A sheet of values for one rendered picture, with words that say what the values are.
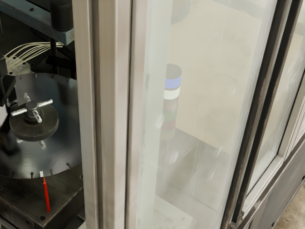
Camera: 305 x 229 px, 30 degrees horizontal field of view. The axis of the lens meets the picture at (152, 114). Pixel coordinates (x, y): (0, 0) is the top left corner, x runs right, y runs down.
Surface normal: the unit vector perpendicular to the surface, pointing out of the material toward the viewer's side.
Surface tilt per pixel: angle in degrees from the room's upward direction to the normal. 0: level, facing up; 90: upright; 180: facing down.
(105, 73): 90
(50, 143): 0
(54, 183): 0
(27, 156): 0
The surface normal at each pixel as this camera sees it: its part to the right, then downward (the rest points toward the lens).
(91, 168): -0.57, 0.57
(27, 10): 0.05, -0.69
